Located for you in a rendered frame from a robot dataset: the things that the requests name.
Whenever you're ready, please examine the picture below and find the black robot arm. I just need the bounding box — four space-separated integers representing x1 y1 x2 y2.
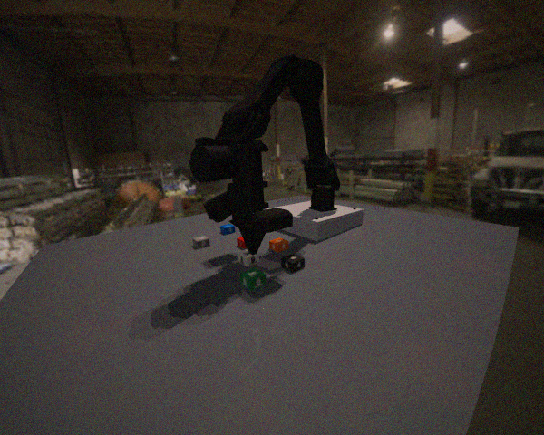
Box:
189 55 340 223

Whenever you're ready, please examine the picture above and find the red block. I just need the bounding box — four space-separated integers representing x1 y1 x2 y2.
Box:
237 237 247 249

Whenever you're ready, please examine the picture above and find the orange block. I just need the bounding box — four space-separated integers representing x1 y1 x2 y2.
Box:
269 238 289 253

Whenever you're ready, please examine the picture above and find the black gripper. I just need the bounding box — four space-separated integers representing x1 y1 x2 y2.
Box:
229 176 293 256

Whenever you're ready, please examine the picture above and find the blue block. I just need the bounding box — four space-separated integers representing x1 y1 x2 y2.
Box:
220 224 235 235

